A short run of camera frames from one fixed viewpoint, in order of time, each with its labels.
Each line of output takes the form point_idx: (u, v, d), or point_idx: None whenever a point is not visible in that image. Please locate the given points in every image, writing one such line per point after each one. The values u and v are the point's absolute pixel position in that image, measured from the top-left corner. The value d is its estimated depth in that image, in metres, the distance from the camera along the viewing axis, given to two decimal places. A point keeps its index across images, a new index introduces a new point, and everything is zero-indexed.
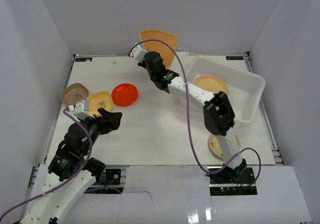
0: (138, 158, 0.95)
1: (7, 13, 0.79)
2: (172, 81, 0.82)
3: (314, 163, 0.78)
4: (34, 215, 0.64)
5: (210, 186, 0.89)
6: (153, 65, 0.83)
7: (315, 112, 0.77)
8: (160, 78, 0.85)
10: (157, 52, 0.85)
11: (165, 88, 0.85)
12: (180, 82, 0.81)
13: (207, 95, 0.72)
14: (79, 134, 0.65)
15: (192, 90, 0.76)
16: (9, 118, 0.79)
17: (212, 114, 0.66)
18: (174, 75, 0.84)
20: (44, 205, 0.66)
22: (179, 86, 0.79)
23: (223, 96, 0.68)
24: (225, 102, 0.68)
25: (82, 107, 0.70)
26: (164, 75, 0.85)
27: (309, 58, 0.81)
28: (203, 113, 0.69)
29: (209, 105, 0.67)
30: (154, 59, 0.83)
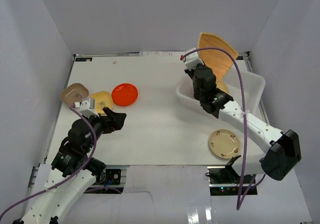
0: (138, 158, 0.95)
1: (7, 13, 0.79)
2: (225, 106, 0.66)
3: (314, 163, 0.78)
4: (36, 212, 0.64)
5: (210, 186, 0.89)
6: (204, 84, 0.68)
7: (315, 112, 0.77)
8: (209, 100, 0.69)
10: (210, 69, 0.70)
11: (213, 111, 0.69)
12: (235, 108, 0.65)
13: (272, 131, 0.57)
14: (83, 130, 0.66)
15: (253, 124, 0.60)
16: (9, 118, 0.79)
17: (279, 160, 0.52)
18: (226, 97, 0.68)
20: (46, 202, 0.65)
22: (236, 116, 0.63)
23: (295, 137, 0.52)
24: (296, 145, 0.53)
25: (88, 105, 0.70)
26: (215, 96, 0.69)
27: (309, 58, 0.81)
28: (266, 156, 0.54)
29: (276, 147, 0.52)
30: (208, 78, 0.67)
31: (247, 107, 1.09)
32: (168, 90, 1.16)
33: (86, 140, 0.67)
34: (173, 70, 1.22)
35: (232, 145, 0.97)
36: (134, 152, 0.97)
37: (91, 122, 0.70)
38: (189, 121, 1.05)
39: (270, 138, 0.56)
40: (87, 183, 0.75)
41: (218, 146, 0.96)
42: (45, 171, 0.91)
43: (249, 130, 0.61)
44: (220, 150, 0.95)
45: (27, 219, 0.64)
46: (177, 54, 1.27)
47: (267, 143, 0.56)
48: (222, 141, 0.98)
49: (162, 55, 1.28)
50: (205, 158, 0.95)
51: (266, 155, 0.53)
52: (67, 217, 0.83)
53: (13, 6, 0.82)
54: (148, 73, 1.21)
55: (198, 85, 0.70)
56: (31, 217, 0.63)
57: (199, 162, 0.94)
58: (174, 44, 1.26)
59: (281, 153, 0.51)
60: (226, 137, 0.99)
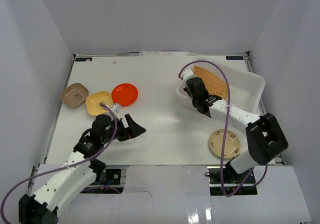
0: (138, 158, 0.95)
1: (7, 13, 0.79)
2: (214, 104, 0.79)
3: (314, 163, 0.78)
4: (51, 187, 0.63)
5: (210, 186, 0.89)
6: (195, 89, 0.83)
7: (315, 111, 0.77)
8: (202, 102, 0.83)
10: (199, 77, 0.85)
11: (206, 111, 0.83)
12: (222, 104, 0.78)
13: (252, 116, 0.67)
14: (105, 122, 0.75)
15: (235, 112, 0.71)
16: (8, 118, 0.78)
17: (257, 138, 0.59)
18: (216, 98, 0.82)
20: (62, 180, 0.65)
22: (221, 109, 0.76)
23: (272, 118, 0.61)
24: (274, 125, 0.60)
25: (114, 108, 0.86)
26: (206, 98, 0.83)
27: (309, 58, 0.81)
28: (247, 137, 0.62)
29: (253, 126, 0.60)
30: (196, 83, 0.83)
31: (247, 107, 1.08)
32: (168, 89, 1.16)
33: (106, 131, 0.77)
34: (173, 70, 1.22)
35: (232, 145, 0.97)
36: (135, 151, 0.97)
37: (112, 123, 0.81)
38: (189, 121, 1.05)
39: (249, 121, 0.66)
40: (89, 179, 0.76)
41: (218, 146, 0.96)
42: (46, 171, 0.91)
43: (232, 118, 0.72)
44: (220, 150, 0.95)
45: (40, 192, 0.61)
46: (177, 54, 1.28)
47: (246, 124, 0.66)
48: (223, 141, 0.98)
49: (162, 55, 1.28)
50: (205, 157, 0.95)
51: (246, 135, 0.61)
52: (67, 217, 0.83)
53: (13, 6, 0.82)
54: (148, 73, 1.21)
55: (191, 91, 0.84)
56: (45, 190, 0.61)
57: (199, 162, 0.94)
58: (174, 44, 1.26)
59: (258, 132, 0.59)
60: (226, 138, 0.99)
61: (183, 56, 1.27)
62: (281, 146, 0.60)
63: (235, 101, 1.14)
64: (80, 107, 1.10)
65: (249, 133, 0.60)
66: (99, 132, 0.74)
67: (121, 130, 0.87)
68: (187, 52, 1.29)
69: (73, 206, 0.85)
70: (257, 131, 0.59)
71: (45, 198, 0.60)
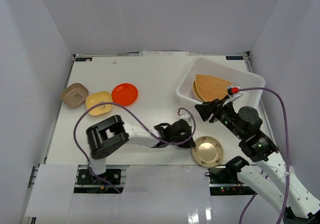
0: (139, 158, 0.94)
1: (7, 13, 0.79)
2: (269, 159, 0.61)
3: (314, 164, 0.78)
4: (136, 130, 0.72)
5: (210, 186, 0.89)
6: (249, 127, 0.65)
7: (315, 112, 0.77)
8: (250, 143, 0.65)
10: (255, 111, 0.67)
11: (253, 157, 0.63)
12: (278, 163, 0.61)
13: (312, 201, 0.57)
14: (184, 128, 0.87)
15: (294, 187, 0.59)
16: (8, 118, 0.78)
17: None
18: (269, 144, 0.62)
20: (143, 134, 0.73)
22: (278, 172, 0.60)
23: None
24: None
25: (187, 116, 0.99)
26: (257, 140, 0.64)
27: (310, 58, 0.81)
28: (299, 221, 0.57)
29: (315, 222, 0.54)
30: (253, 122, 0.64)
31: None
32: (168, 89, 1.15)
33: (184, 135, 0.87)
34: (173, 70, 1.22)
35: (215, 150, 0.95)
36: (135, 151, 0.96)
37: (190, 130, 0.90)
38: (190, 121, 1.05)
39: (309, 209, 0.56)
40: (102, 168, 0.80)
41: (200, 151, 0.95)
42: (46, 171, 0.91)
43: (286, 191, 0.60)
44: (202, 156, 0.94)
45: (128, 126, 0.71)
46: (177, 54, 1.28)
47: (305, 214, 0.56)
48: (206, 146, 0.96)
49: (162, 55, 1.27)
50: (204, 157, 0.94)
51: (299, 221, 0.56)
52: (67, 216, 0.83)
53: (13, 5, 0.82)
54: (148, 73, 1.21)
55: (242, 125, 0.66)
56: (131, 128, 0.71)
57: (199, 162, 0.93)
58: (174, 44, 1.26)
59: None
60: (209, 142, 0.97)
61: (183, 56, 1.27)
62: None
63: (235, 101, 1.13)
64: (80, 107, 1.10)
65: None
66: (173, 132, 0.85)
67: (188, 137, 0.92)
68: (187, 52, 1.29)
69: (73, 206, 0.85)
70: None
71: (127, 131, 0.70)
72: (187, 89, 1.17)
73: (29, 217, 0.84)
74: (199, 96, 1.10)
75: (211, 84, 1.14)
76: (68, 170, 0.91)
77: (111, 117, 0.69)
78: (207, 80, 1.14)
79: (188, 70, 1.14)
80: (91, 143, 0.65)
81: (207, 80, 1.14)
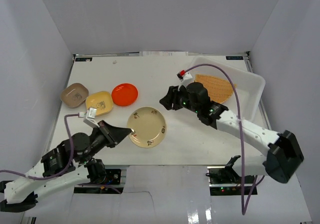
0: (138, 158, 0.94)
1: (7, 14, 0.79)
2: (221, 116, 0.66)
3: (313, 164, 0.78)
4: (15, 187, 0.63)
5: (210, 186, 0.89)
6: (198, 98, 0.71)
7: (315, 112, 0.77)
8: (206, 113, 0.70)
10: (200, 83, 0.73)
11: (211, 123, 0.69)
12: (231, 116, 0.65)
13: (269, 134, 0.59)
14: (78, 147, 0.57)
15: (248, 128, 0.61)
16: (9, 118, 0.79)
17: (282, 162, 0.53)
18: (221, 107, 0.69)
20: (22, 187, 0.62)
22: (230, 122, 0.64)
23: (289, 134, 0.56)
24: (295, 144, 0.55)
25: (87, 114, 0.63)
26: (210, 107, 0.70)
27: (310, 58, 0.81)
28: (268, 158, 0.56)
29: (275, 149, 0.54)
30: (199, 92, 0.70)
31: (247, 108, 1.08)
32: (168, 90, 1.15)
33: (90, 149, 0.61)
34: (173, 70, 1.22)
35: (154, 124, 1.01)
36: (135, 151, 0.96)
37: (94, 135, 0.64)
38: (190, 121, 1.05)
39: (268, 141, 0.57)
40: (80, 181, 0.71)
41: (140, 134, 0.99)
42: None
43: (246, 136, 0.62)
44: (145, 138, 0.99)
45: (8, 188, 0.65)
46: (177, 54, 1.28)
47: (266, 146, 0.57)
48: (143, 126, 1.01)
49: (162, 55, 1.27)
50: (203, 157, 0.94)
51: (268, 157, 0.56)
52: (67, 216, 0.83)
53: (13, 6, 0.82)
54: (148, 73, 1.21)
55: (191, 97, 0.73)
56: (9, 188, 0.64)
57: (200, 162, 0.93)
58: (174, 44, 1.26)
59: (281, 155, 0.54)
60: (144, 118, 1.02)
61: (183, 56, 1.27)
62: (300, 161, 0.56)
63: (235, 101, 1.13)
64: (80, 107, 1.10)
65: (271, 156, 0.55)
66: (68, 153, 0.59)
67: (103, 138, 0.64)
68: (187, 52, 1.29)
69: (73, 206, 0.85)
70: (279, 155, 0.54)
71: (7, 196, 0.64)
72: None
73: (29, 217, 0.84)
74: None
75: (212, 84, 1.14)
76: None
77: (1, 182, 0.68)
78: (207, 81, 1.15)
79: None
80: None
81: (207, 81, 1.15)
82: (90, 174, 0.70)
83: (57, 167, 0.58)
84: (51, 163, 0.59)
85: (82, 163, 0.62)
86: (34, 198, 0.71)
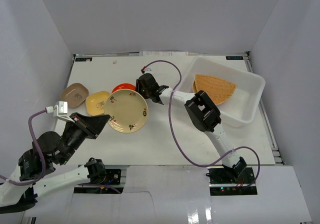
0: (138, 158, 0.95)
1: (7, 14, 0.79)
2: (163, 92, 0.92)
3: (313, 163, 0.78)
4: (3, 191, 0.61)
5: (210, 186, 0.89)
6: (146, 83, 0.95)
7: (315, 112, 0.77)
8: (154, 93, 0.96)
10: (149, 73, 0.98)
11: (158, 100, 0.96)
12: (169, 90, 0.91)
13: (188, 96, 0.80)
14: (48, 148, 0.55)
15: (176, 94, 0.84)
16: (8, 118, 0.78)
17: (193, 112, 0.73)
18: (164, 87, 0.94)
20: (8, 190, 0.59)
22: (168, 94, 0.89)
23: (203, 93, 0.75)
24: (204, 98, 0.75)
25: (57, 111, 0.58)
26: (157, 89, 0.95)
27: (310, 58, 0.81)
28: (188, 112, 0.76)
29: (189, 103, 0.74)
30: (147, 78, 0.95)
31: (247, 108, 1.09)
32: None
33: (66, 147, 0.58)
34: (173, 70, 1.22)
35: (134, 107, 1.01)
36: (135, 151, 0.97)
37: (70, 130, 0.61)
38: (189, 121, 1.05)
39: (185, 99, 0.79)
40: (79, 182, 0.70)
41: (122, 121, 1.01)
42: None
43: (175, 100, 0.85)
44: (127, 122, 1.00)
45: None
46: (177, 54, 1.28)
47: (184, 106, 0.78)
48: (121, 110, 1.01)
49: (162, 55, 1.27)
50: (203, 158, 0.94)
51: (186, 111, 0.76)
52: (67, 216, 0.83)
53: (13, 5, 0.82)
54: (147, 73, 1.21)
55: (143, 86, 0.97)
56: None
57: (199, 162, 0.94)
58: (174, 44, 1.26)
59: (192, 106, 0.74)
60: (122, 102, 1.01)
61: (183, 56, 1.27)
62: (214, 112, 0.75)
63: (234, 101, 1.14)
64: (80, 107, 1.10)
65: (188, 109, 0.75)
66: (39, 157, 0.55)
67: (81, 132, 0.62)
68: (187, 52, 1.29)
69: (73, 206, 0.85)
70: (190, 108, 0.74)
71: None
72: (187, 89, 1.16)
73: (29, 217, 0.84)
74: None
75: (211, 84, 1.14)
76: (68, 170, 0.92)
77: None
78: (205, 81, 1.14)
79: (188, 71, 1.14)
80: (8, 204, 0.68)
81: (205, 80, 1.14)
82: (90, 173, 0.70)
83: (31, 170, 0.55)
84: (25, 166, 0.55)
85: (63, 163, 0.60)
86: (34, 198, 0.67)
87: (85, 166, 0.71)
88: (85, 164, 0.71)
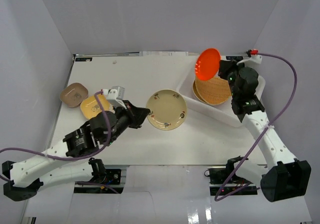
0: (138, 157, 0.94)
1: (7, 14, 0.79)
2: (253, 113, 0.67)
3: (314, 164, 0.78)
4: (27, 168, 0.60)
5: (210, 186, 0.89)
6: (244, 86, 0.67)
7: (315, 112, 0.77)
8: (241, 102, 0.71)
10: (256, 73, 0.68)
11: (239, 114, 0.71)
12: (261, 118, 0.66)
13: (286, 154, 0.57)
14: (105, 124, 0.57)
15: (269, 137, 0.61)
16: (9, 118, 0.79)
17: (279, 183, 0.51)
18: (259, 106, 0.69)
20: (39, 166, 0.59)
22: (258, 128, 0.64)
23: (307, 164, 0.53)
24: (303, 177, 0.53)
25: (116, 95, 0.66)
26: (247, 101, 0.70)
27: (309, 58, 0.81)
28: (269, 171, 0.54)
29: (283, 170, 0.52)
30: (250, 81, 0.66)
31: None
32: (168, 89, 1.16)
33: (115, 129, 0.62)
34: (173, 70, 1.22)
35: (173, 106, 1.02)
36: (135, 151, 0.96)
37: (117, 115, 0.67)
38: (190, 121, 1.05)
39: (280, 159, 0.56)
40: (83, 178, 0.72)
41: (158, 117, 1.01)
42: None
43: (263, 142, 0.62)
44: (164, 119, 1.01)
45: (16, 169, 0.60)
46: (177, 54, 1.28)
47: (275, 162, 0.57)
48: (161, 106, 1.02)
49: (162, 55, 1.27)
50: (204, 158, 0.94)
51: (270, 171, 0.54)
52: (67, 217, 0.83)
53: (13, 5, 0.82)
54: (148, 74, 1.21)
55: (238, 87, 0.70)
56: (19, 169, 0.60)
57: (200, 163, 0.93)
58: (175, 44, 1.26)
59: (284, 178, 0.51)
60: (163, 100, 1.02)
61: (183, 56, 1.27)
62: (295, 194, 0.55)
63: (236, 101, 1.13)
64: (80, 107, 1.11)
65: (274, 174, 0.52)
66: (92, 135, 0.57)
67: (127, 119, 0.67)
68: (187, 52, 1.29)
69: (74, 205, 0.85)
70: (284, 175, 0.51)
71: (14, 177, 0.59)
72: (187, 89, 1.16)
73: (29, 216, 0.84)
74: (199, 95, 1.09)
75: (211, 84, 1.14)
76: None
77: (4, 163, 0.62)
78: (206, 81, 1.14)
79: None
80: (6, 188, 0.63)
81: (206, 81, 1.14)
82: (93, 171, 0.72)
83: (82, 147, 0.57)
84: (77, 142, 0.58)
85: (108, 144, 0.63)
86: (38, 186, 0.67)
87: (89, 163, 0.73)
88: (89, 161, 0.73)
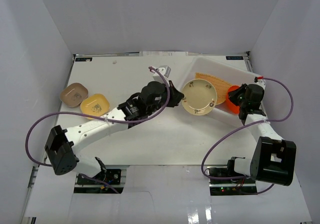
0: (138, 157, 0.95)
1: (7, 14, 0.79)
2: (253, 114, 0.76)
3: (314, 163, 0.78)
4: (85, 130, 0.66)
5: (210, 186, 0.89)
6: (250, 94, 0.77)
7: (315, 112, 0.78)
8: (246, 109, 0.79)
10: (262, 87, 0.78)
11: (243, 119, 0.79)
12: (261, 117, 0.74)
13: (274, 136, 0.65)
14: (157, 91, 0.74)
15: (262, 125, 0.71)
16: (8, 118, 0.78)
17: (263, 153, 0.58)
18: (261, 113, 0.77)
20: (96, 129, 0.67)
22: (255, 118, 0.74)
23: (292, 145, 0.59)
24: (289, 154, 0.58)
25: (164, 72, 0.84)
26: (252, 109, 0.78)
27: (309, 58, 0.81)
28: (256, 147, 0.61)
29: (267, 141, 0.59)
30: (254, 90, 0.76)
31: None
32: None
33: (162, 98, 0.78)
34: (173, 70, 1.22)
35: (205, 95, 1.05)
36: (135, 151, 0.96)
37: None
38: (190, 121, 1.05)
39: None
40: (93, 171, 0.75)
41: (191, 102, 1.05)
42: (46, 171, 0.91)
43: (257, 128, 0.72)
44: (196, 105, 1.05)
45: (72, 131, 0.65)
46: (177, 54, 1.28)
47: None
48: (195, 94, 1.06)
49: (162, 55, 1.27)
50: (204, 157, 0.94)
51: (256, 145, 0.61)
52: (67, 216, 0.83)
53: (13, 6, 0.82)
54: (148, 74, 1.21)
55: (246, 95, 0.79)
56: (77, 131, 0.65)
57: (200, 162, 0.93)
58: (175, 44, 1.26)
59: (267, 148, 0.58)
60: (197, 89, 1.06)
61: (183, 56, 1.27)
62: (282, 175, 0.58)
63: None
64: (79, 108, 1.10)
65: (259, 145, 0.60)
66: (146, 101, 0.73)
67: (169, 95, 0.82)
68: (187, 52, 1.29)
69: (73, 205, 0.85)
70: (267, 146, 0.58)
71: (73, 138, 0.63)
72: None
73: (29, 217, 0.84)
74: None
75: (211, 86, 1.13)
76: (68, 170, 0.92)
77: (51, 130, 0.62)
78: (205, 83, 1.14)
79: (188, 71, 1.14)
80: (51, 159, 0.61)
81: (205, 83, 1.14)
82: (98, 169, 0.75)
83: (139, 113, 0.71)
84: (132, 110, 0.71)
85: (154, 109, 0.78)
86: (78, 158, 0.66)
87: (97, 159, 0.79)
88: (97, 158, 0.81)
